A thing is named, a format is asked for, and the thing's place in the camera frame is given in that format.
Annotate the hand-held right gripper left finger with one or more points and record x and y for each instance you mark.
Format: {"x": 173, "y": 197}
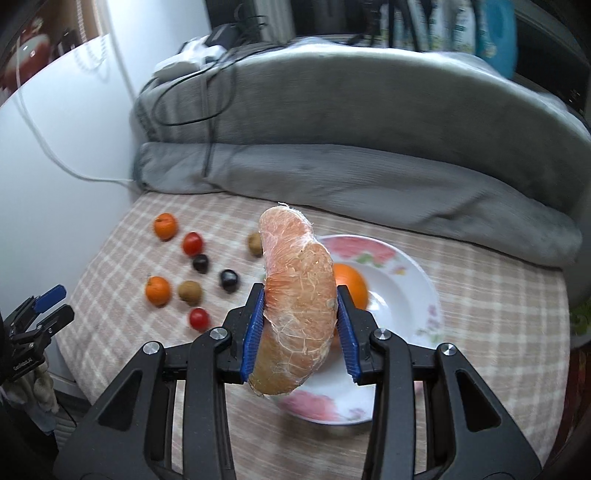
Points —
{"x": 253, "y": 341}

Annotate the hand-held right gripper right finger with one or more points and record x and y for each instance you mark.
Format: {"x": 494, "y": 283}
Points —
{"x": 347, "y": 337}

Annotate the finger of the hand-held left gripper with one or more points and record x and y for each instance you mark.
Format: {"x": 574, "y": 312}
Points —
{"x": 57, "y": 316}
{"x": 50, "y": 295}

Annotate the red cherry tomato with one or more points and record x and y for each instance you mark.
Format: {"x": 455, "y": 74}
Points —
{"x": 199, "y": 318}
{"x": 192, "y": 243}

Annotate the peeled pomelo segment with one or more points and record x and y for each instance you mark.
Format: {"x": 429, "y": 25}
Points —
{"x": 295, "y": 300}

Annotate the floral white plate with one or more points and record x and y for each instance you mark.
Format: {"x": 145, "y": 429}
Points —
{"x": 397, "y": 295}

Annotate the dark purple grape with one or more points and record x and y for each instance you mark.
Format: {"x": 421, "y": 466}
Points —
{"x": 229, "y": 280}
{"x": 200, "y": 263}

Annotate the small brown kiwi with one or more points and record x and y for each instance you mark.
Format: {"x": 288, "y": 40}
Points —
{"x": 190, "y": 292}
{"x": 255, "y": 243}

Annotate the small tangerine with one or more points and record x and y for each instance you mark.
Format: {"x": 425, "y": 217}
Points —
{"x": 157, "y": 290}
{"x": 165, "y": 226}

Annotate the person's left hand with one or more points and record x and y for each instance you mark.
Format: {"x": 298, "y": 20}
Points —
{"x": 39, "y": 387}

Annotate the large orange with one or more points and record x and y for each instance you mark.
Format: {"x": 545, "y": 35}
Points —
{"x": 353, "y": 286}

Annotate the black jacket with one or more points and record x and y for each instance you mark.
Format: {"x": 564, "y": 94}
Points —
{"x": 23, "y": 443}

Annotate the beige checked blanket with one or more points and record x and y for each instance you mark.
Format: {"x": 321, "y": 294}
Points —
{"x": 485, "y": 300}

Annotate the grey fleece blanket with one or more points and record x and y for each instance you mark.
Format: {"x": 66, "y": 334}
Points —
{"x": 369, "y": 138}

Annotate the white power adapter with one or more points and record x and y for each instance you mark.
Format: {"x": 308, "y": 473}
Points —
{"x": 178, "y": 64}

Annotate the black power adapter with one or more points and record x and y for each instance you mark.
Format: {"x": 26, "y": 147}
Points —
{"x": 221, "y": 33}

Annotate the white printed packaging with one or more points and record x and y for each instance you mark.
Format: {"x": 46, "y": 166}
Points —
{"x": 434, "y": 23}

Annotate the blue bag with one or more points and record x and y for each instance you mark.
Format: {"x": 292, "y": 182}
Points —
{"x": 496, "y": 32}

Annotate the framed wall picture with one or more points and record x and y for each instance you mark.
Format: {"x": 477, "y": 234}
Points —
{"x": 32, "y": 46}

